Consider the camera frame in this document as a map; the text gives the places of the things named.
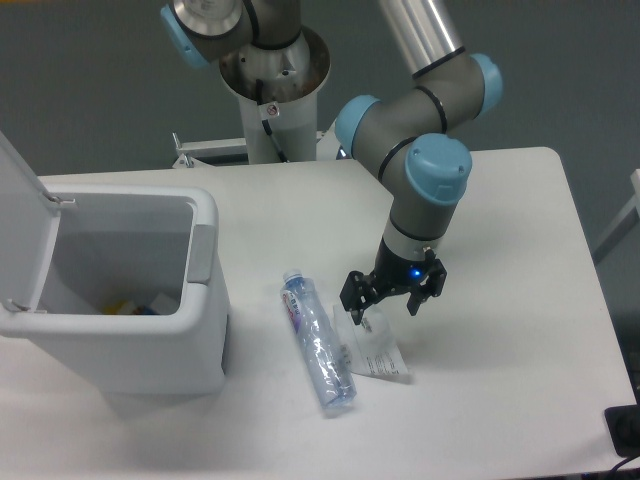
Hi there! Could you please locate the white trash can lid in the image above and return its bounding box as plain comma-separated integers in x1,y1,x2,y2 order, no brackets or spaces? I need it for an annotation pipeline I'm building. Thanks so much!
1,137,77,312

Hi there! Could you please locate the white pedestal base frame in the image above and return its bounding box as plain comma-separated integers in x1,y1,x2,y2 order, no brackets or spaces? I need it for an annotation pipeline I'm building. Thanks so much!
172,123,351,169

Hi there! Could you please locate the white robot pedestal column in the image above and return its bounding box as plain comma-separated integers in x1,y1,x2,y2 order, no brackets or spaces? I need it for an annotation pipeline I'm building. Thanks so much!
219,27,330,164

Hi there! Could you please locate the white trash can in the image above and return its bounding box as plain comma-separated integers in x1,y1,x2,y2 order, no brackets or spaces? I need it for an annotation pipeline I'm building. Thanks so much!
1,184,229,395

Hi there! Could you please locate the white plastic wrapper bag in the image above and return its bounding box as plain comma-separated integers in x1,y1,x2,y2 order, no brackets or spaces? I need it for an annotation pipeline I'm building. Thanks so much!
333,304,411,382

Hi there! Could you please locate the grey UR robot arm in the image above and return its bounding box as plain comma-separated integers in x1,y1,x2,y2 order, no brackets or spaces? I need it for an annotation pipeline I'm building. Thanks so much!
160,1,503,322

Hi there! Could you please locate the black cable on pedestal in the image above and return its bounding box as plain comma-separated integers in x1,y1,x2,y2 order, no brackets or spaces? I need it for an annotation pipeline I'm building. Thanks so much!
255,78,290,164

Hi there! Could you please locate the clear crushed plastic bottle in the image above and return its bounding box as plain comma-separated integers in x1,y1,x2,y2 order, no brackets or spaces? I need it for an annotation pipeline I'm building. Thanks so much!
280,269,356,409

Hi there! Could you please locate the yellow trash in can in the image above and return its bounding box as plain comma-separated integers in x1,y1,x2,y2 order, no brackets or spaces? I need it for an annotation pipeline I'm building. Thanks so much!
103,300,128,315

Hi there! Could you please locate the black device at table edge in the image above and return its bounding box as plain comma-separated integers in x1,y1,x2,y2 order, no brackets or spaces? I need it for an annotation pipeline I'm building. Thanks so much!
604,404,639,457

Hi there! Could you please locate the white trash in can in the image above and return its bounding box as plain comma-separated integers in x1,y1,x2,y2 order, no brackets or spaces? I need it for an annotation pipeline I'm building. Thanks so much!
120,293,179,315

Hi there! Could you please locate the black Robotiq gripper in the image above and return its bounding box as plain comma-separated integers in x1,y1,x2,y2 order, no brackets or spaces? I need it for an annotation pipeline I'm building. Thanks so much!
339,239,447,325

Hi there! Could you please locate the white table leg frame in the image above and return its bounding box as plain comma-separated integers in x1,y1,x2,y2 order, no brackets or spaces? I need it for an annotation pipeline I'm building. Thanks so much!
591,169,639,265

